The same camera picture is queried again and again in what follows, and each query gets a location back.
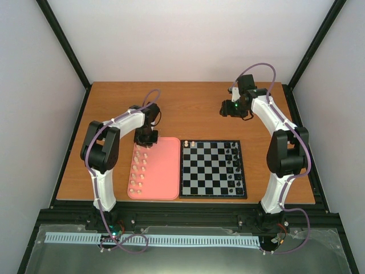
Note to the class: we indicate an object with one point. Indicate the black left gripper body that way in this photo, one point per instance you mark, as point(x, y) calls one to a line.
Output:
point(145, 137)

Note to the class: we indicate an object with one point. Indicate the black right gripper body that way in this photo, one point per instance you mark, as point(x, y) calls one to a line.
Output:
point(236, 111)

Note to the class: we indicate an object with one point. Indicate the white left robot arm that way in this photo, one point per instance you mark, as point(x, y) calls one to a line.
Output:
point(100, 149)

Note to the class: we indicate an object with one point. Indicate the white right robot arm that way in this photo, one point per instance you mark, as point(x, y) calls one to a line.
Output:
point(287, 154)

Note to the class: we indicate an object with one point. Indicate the pink plastic tray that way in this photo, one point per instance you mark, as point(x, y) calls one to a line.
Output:
point(162, 171)

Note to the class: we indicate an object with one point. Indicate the black and grey chessboard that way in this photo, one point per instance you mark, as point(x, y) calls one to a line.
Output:
point(203, 170)

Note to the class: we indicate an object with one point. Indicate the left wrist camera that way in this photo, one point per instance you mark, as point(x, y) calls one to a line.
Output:
point(153, 115)

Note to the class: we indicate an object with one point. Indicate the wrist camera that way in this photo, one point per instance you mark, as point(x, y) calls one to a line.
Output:
point(153, 115)
point(243, 83)

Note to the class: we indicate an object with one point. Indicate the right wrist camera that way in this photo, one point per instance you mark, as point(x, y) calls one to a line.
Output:
point(243, 83)

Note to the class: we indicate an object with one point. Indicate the black aluminium frame rail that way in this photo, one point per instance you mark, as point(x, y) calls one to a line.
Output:
point(133, 216)

